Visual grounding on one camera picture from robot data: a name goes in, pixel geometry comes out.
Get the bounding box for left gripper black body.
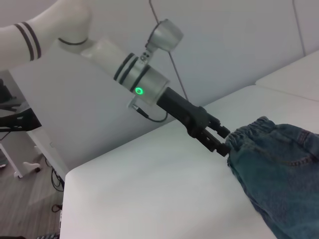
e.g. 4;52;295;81
159;87;209;138

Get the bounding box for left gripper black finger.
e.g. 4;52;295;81
198;128;230;157
207;113;231;139

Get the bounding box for blue denim shorts with print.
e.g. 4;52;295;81
225;116;319;239

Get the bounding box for black desk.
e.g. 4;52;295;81
0;78;42;132

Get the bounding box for white table leg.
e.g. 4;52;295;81
0;142;42;179

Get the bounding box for black wrist connector cable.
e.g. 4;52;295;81
131;105;168;123

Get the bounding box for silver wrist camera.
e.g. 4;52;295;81
145;19;184;61

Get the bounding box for black floor cables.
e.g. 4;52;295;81
45;159;66;193

